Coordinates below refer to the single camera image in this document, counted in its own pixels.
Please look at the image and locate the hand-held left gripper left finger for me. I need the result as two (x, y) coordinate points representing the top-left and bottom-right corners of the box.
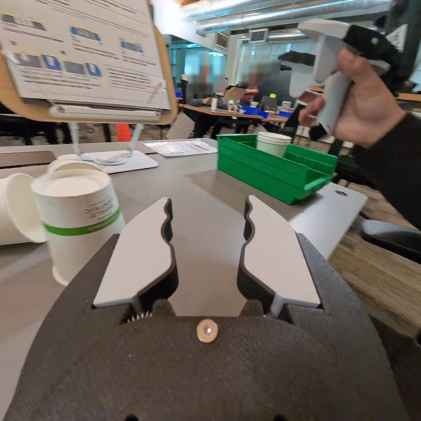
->
(93, 197), (180, 314)

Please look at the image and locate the green plastic bin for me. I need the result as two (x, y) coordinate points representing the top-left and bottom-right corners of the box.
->
(216, 133), (339, 205)

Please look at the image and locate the black monitor screen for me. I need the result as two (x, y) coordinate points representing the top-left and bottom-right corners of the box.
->
(258, 67), (298, 109)

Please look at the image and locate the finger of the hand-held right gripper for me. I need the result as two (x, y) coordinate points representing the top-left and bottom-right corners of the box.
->
(278, 51), (318, 67)
(298, 19), (350, 39)

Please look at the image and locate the printed instruction sheet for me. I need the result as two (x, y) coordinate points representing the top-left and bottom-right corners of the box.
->
(0, 0), (171, 111)

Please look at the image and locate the silver ventilation duct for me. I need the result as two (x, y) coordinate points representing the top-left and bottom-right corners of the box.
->
(179, 0), (392, 43)

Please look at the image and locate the black mesh office chair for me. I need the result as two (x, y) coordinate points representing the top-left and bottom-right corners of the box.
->
(360, 220), (421, 260)

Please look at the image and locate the grey folded board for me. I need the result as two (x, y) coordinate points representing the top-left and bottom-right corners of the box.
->
(166, 113), (195, 140)

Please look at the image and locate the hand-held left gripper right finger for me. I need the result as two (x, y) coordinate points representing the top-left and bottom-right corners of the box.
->
(237, 195), (322, 319)

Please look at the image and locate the person's right hand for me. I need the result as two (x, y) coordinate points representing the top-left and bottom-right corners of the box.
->
(298, 48), (406, 148)

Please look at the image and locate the laminated paper card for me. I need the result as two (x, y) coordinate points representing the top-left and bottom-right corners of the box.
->
(143, 140), (219, 158)

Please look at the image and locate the grey desk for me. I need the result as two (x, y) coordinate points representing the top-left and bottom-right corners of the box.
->
(0, 138), (368, 421)

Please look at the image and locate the wooden table with bins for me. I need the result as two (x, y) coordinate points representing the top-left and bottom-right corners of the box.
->
(179, 103), (291, 134)

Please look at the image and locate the person's right forearm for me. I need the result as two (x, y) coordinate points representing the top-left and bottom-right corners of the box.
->
(353, 112), (421, 231)

